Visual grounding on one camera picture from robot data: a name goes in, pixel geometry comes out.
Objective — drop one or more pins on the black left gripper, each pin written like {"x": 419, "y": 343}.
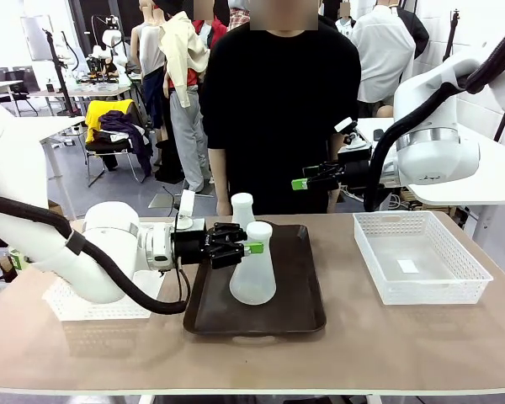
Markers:
{"x": 189, "y": 244}

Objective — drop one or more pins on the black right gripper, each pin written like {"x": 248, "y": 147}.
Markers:
{"x": 355, "y": 172}

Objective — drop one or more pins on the translucent capped conical flask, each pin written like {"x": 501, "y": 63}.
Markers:
{"x": 252, "y": 286}
{"x": 241, "y": 210}

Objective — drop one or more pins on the person's right forearm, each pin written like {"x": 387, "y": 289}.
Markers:
{"x": 218, "y": 177}

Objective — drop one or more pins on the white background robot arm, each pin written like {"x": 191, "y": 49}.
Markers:
{"x": 111, "y": 38}

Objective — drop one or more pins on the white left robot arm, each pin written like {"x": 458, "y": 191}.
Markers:
{"x": 105, "y": 235}

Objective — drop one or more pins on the person's left hand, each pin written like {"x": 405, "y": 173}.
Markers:
{"x": 333, "y": 202}

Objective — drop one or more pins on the person's right hand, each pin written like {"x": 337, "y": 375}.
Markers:
{"x": 224, "y": 208}

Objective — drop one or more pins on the small black device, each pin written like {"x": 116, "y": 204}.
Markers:
{"x": 378, "y": 134}

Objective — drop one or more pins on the dark brown plastic tray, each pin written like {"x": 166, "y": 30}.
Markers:
{"x": 286, "y": 294}

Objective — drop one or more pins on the grey floor plate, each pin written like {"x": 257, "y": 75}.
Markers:
{"x": 162, "y": 202}

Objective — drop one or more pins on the person in black shirt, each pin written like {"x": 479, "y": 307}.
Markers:
{"x": 278, "y": 105}

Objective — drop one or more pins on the mannequin in white shirt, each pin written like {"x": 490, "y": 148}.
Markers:
{"x": 383, "y": 54}

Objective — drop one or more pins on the mannequin in white blouse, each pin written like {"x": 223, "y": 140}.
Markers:
{"x": 345, "y": 25}

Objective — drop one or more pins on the white perforated plastic basket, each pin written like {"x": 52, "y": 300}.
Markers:
{"x": 92, "y": 313}
{"x": 446, "y": 290}

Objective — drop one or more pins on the black metal chair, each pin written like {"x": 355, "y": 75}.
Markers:
{"x": 105, "y": 147}

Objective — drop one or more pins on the purple garment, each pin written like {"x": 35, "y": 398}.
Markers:
{"x": 122, "y": 122}

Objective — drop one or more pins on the white side table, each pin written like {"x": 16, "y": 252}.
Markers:
{"x": 46, "y": 126}
{"x": 488, "y": 185}

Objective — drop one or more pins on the mannequin in black jacket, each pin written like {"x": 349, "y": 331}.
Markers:
{"x": 418, "y": 29}

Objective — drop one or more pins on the brown cardboard box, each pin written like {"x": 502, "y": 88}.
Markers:
{"x": 54, "y": 208}

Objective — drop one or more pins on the mannequin in plaid shirt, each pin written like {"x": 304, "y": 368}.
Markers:
{"x": 237, "y": 19}

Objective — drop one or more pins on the person in red shirt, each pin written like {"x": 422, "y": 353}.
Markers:
{"x": 216, "y": 31}

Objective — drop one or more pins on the black tripod leg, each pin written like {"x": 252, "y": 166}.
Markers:
{"x": 501, "y": 126}

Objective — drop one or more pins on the yellow garment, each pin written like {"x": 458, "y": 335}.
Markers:
{"x": 94, "y": 113}

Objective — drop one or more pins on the black tripod stand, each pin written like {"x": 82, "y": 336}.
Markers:
{"x": 450, "y": 38}
{"x": 58, "y": 63}

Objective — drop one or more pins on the cluttered background desk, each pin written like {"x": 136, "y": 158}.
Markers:
{"x": 88, "y": 90}

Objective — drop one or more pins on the mannequin in white tank top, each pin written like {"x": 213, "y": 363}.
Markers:
{"x": 151, "y": 50}

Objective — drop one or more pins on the green and white box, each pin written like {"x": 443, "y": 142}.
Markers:
{"x": 17, "y": 258}

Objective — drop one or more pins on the black office chair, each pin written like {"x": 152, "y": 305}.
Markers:
{"x": 17, "y": 88}

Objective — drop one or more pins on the grey whiteboard panel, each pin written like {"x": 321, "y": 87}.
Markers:
{"x": 38, "y": 38}

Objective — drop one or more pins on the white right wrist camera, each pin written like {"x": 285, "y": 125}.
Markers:
{"x": 343, "y": 125}

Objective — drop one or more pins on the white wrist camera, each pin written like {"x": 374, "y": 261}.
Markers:
{"x": 343, "y": 125}
{"x": 188, "y": 202}

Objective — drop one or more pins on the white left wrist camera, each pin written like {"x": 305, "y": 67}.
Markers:
{"x": 188, "y": 202}

